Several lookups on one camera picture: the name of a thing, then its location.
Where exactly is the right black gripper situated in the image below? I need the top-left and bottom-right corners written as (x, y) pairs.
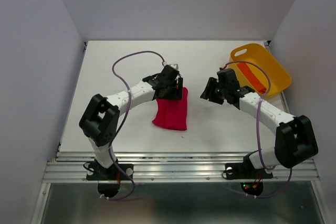
top-left (200, 77), bottom-right (228, 104)

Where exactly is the red t shirt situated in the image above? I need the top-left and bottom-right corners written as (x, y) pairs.
top-left (152, 87), bottom-right (188, 131)

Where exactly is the yellow plastic basket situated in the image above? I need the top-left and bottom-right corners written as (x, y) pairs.
top-left (228, 43), bottom-right (291, 99)

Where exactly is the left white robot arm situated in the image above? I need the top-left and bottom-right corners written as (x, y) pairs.
top-left (79, 65), bottom-right (188, 180)

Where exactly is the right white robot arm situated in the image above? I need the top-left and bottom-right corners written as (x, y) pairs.
top-left (201, 69), bottom-right (318, 179)

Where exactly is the orange rolled t shirt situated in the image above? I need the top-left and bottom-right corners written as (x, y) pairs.
top-left (238, 63), bottom-right (267, 94)

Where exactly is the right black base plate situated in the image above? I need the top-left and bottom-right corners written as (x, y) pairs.
top-left (222, 162), bottom-right (273, 180)

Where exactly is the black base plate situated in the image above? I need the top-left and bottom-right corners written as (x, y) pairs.
top-left (222, 162), bottom-right (273, 180)
top-left (83, 162), bottom-right (129, 181)

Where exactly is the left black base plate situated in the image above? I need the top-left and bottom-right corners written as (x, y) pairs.
top-left (83, 162), bottom-right (129, 181)

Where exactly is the aluminium rail frame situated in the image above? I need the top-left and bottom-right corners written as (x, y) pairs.
top-left (32, 40), bottom-right (333, 223)

